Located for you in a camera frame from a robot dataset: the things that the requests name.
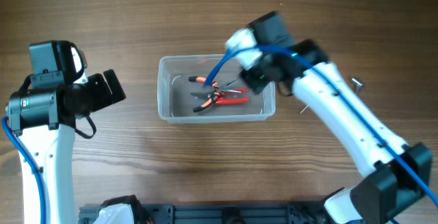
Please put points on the orange black needle-nose pliers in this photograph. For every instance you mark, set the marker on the orange black needle-nose pliers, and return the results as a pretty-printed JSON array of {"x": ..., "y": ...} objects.
[{"x": 213, "y": 95}]

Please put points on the silver socket wrench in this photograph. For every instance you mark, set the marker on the silver socket wrench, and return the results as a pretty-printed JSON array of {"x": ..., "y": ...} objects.
[{"x": 358, "y": 84}]

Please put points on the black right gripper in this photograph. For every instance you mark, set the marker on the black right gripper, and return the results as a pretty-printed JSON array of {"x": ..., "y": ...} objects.
[{"x": 256, "y": 85}]

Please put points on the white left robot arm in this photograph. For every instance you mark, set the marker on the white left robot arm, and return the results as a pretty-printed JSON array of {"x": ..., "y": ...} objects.
[{"x": 41, "y": 124}]

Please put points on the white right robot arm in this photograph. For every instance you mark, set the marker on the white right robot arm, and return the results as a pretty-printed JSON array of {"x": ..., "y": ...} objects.
[{"x": 395, "y": 174}]

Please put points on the clear plastic container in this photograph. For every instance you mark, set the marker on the clear plastic container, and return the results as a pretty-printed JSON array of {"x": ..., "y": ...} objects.
[{"x": 183, "y": 99}]

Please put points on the black red handle screwdriver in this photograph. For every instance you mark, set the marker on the black red handle screwdriver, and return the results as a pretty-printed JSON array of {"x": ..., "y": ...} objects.
[{"x": 303, "y": 109}]

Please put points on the red handle snips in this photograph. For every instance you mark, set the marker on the red handle snips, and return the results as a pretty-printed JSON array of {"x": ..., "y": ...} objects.
[{"x": 233, "y": 98}]

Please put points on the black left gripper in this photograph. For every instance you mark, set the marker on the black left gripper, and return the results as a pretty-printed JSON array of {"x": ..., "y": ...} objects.
[{"x": 105, "y": 97}]

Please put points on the black aluminium base frame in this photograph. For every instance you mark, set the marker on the black aluminium base frame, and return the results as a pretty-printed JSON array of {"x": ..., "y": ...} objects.
[{"x": 306, "y": 212}]

